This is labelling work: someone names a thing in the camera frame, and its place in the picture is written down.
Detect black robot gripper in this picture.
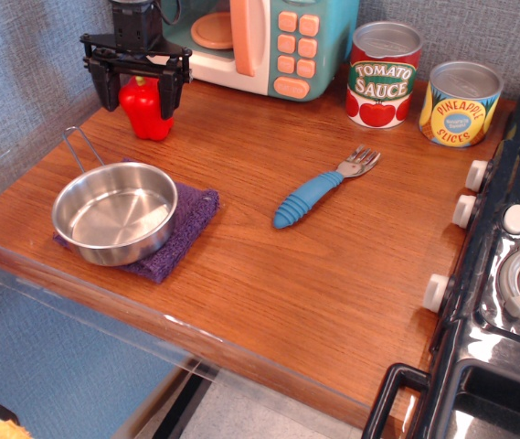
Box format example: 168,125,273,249
80,4,192,120

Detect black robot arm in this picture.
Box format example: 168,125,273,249
80,1,192,120

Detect tomato sauce can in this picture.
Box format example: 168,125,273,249
345,21,423,129

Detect white stove knob bottom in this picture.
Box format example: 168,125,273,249
422,273,450,313

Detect black toy stove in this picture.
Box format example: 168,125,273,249
403,96,520,438

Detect black oven door handle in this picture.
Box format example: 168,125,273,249
362,363,430,438

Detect red toy bell pepper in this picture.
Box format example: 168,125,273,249
119,76,174,141

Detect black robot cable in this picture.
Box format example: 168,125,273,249
156,0,183,27

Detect purple knitted cloth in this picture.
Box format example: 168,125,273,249
54,182,219,283

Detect white stove knob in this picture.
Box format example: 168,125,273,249
451,195,476,229
465,160,489,193
422,273,450,313

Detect stainless steel pan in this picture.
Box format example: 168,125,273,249
51,125,179,267

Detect pineapple slices can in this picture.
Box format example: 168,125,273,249
419,60,504,148

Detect teal toy microwave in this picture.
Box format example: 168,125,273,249
162,1,359,102

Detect white stove knob top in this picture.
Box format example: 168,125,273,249
465,160,489,193

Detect orange object bottom left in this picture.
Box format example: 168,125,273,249
0,420,32,439

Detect white stove knob middle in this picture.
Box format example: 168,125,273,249
451,195,476,229

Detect blue handled toy fork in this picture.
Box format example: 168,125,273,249
272,145,381,230

